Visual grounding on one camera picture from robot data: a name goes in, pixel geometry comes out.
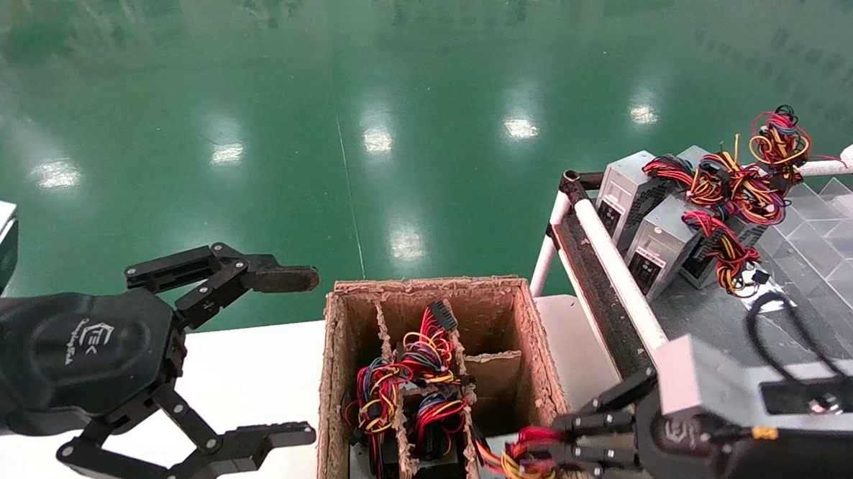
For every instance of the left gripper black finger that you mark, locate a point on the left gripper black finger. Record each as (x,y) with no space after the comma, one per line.
(284,279)

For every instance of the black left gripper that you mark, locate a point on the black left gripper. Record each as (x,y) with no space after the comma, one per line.
(76,354)

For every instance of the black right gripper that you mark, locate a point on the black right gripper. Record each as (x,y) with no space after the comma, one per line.
(691,452)

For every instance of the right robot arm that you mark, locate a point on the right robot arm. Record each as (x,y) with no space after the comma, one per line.
(805,465)

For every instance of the black foam strip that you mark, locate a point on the black foam strip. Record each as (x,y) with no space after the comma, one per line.
(597,297)

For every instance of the brown divided cardboard box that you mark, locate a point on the brown divided cardboard box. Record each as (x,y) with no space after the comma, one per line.
(495,307)

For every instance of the clear acrylic divider tray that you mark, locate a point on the clear acrylic divider tray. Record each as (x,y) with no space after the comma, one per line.
(843,250)

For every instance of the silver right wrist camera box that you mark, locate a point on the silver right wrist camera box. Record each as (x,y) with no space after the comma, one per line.
(708,381)

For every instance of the white pipe rack frame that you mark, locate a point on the white pipe rack frame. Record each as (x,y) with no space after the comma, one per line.
(613,258)

